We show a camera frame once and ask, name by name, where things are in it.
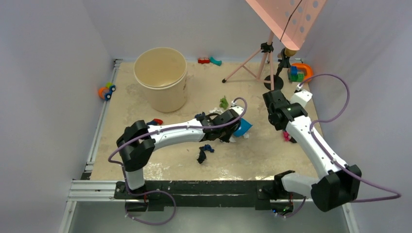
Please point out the black microphone stand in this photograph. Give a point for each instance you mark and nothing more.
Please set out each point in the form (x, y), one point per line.
(275, 82)

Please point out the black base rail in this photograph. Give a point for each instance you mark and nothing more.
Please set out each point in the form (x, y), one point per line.
(157, 195)

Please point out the dark blue paper scrap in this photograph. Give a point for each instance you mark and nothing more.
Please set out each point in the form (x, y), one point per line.
(199, 115)

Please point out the pink scrap behind dustpan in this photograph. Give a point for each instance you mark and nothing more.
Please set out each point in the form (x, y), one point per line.
(286, 136)

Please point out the blue scrap by strip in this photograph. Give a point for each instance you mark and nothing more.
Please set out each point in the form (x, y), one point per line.
(151, 123)

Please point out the white paper scrap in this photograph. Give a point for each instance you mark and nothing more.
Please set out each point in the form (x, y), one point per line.
(216, 110)

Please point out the orange ring toy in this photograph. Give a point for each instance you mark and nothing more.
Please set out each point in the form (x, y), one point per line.
(308, 72)

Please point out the beige plastic bucket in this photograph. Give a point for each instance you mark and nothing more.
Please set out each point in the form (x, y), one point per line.
(162, 73)

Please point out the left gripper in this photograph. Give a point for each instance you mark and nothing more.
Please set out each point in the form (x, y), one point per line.
(226, 138)

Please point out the red toy block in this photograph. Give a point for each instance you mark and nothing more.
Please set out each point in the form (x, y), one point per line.
(203, 60)

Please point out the black twisted paper scrap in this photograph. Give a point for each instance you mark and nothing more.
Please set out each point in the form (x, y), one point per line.
(202, 155)

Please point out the green paper scrap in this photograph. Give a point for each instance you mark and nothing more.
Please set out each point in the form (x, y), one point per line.
(223, 103)

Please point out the blue scrap on brush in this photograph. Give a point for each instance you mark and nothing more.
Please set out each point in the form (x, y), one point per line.
(208, 147)

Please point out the orange wheeled toy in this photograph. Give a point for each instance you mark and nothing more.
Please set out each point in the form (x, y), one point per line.
(106, 91)

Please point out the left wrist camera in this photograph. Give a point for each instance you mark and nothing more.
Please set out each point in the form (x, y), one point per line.
(238, 109)

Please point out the green blue toy blocks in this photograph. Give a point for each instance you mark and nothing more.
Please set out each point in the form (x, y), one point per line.
(295, 75)

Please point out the red paper scrap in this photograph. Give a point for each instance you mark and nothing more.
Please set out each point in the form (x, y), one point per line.
(157, 121)

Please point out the blue dustpan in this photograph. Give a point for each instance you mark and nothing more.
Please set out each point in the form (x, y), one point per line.
(244, 127)

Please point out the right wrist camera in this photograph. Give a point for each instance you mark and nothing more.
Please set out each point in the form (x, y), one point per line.
(301, 96)

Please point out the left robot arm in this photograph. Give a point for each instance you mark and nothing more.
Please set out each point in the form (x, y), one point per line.
(139, 141)

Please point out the pink music stand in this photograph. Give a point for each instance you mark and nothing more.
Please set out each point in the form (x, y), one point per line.
(289, 22)

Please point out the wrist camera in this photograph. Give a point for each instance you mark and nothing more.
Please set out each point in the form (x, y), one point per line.
(238, 109)
(301, 96)

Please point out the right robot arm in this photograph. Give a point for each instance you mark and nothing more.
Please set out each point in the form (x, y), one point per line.
(334, 185)

